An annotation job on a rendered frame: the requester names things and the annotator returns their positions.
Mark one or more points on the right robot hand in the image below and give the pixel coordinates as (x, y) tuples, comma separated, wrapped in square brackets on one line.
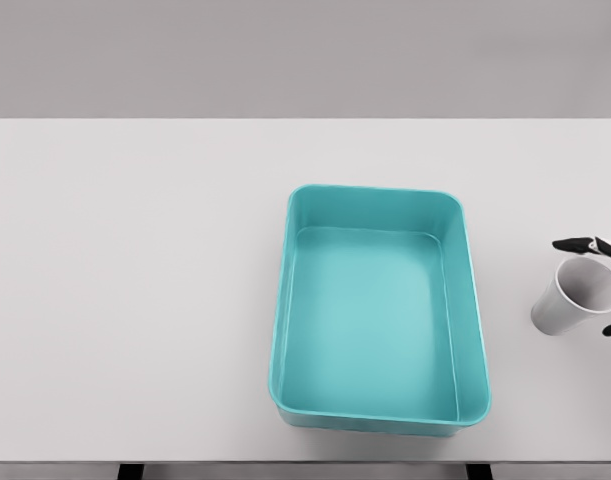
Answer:
[(580, 244)]

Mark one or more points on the white paper cup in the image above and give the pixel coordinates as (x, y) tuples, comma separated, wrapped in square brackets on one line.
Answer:
[(560, 312)]

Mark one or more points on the teal plastic basket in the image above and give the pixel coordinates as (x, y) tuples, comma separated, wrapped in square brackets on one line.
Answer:
[(370, 320)]

